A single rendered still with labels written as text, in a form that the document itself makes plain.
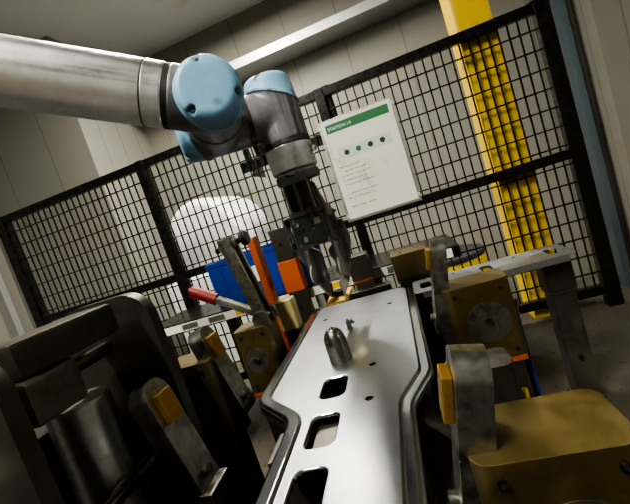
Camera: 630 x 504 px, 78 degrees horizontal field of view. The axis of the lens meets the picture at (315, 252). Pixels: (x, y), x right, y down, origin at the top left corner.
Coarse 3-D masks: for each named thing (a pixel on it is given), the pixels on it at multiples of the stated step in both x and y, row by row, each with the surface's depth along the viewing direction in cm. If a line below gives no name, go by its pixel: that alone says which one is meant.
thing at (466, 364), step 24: (456, 360) 23; (480, 360) 23; (456, 384) 23; (480, 384) 22; (456, 408) 23; (480, 408) 23; (456, 432) 24; (480, 432) 23; (456, 456) 25; (456, 480) 26
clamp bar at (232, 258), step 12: (228, 240) 67; (240, 240) 67; (216, 252) 69; (228, 252) 68; (240, 252) 70; (228, 264) 68; (240, 264) 68; (240, 276) 68; (252, 276) 70; (240, 288) 68; (252, 288) 68; (252, 300) 68; (264, 300) 71
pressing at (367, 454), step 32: (320, 320) 78; (384, 320) 66; (416, 320) 62; (288, 352) 65; (320, 352) 61; (352, 352) 57; (384, 352) 53; (416, 352) 50; (288, 384) 53; (320, 384) 50; (352, 384) 47; (384, 384) 44; (416, 384) 43; (288, 416) 43; (320, 416) 42; (352, 416) 40; (384, 416) 38; (416, 416) 38; (288, 448) 37; (320, 448) 36; (352, 448) 35; (384, 448) 33; (416, 448) 33; (288, 480) 33; (352, 480) 31; (384, 480) 30; (416, 480) 29
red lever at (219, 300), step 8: (192, 288) 71; (200, 288) 72; (192, 296) 71; (200, 296) 71; (208, 296) 70; (216, 296) 71; (224, 304) 70; (232, 304) 70; (240, 304) 70; (248, 312) 70
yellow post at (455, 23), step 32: (448, 0) 108; (480, 0) 106; (448, 32) 117; (480, 64) 109; (480, 96) 110; (512, 96) 109; (480, 128) 114; (512, 160) 111; (512, 192) 113; (512, 224) 114; (544, 224) 112
